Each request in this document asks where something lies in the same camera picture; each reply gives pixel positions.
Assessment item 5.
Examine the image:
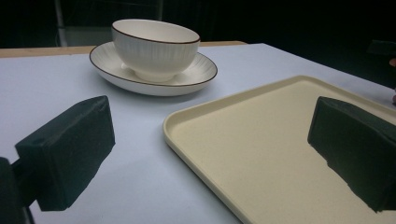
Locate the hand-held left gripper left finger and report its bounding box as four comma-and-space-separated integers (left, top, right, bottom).
11, 95, 116, 212

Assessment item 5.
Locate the white ribbed bowl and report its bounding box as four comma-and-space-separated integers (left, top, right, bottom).
111, 19, 202, 83

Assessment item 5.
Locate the cream plastic tray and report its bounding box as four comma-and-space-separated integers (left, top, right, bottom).
163, 75, 396, 224

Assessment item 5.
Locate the metal stand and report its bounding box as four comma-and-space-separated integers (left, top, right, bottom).
53, 0, 69, 48

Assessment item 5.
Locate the white ribbed plate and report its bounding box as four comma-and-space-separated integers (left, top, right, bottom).
89, 41, 219, 97

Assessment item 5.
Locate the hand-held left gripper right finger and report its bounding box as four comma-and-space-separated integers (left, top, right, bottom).
307, 95, 396, 214

